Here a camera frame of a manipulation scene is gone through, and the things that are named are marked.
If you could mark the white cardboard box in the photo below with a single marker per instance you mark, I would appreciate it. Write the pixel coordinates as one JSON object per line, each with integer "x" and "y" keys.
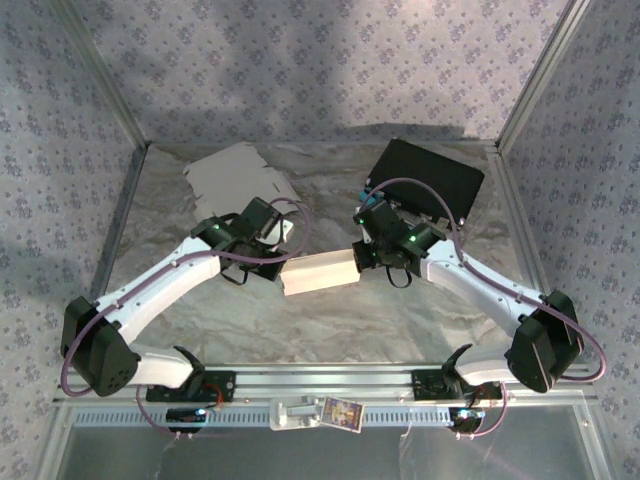
{"x": 320, "y": 272}
{"x": 225, "y": 175}

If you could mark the teal plastic tube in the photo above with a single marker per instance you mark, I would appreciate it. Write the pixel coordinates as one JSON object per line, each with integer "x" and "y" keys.
{"x": 369, "y": 199}

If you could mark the small black electronics box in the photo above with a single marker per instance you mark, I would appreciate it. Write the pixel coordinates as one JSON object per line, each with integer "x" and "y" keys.
{"x": 467, "y": 419}
{"x": 185, "y": 417}

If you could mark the aluminium table edge rail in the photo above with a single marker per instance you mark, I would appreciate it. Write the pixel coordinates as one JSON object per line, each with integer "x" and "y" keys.
{"x": 112, "y": 250}
{"x": 508, "y": 190}

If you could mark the aluminium mounting rail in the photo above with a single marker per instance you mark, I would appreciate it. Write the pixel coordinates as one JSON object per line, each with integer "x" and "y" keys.
{"x": 325, "y": 380}

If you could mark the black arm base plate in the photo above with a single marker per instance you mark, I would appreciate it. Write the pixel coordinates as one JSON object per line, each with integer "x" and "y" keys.
{"x": 225, "y": 385}
{"x": 425, "y": 385}

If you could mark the white plastic bracket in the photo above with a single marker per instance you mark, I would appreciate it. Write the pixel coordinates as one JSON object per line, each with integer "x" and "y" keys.
{"x": 290, "y": 415}

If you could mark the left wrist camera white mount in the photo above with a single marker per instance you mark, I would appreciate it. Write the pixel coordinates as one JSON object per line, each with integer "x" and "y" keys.
{"x": 286, "y": 232}

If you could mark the aluminium corner post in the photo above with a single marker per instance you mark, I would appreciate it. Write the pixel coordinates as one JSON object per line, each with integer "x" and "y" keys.
{"x": 105, "y": 75}
{"x": 540, "y": 75}

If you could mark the colourful printed card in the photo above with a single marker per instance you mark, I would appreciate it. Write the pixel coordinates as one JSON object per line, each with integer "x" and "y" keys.
{"x": 342, "y": 412}

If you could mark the black hard case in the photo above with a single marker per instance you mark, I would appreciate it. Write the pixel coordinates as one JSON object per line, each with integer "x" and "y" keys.
{"x": 435, "y": 175}

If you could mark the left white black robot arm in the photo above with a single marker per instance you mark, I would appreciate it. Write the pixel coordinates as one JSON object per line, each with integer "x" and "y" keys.
{"x": 160, "y": 280}

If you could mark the thin aluminium wall rail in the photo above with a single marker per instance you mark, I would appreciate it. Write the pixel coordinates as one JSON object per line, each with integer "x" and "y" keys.
{"x": 320, "y": 143}

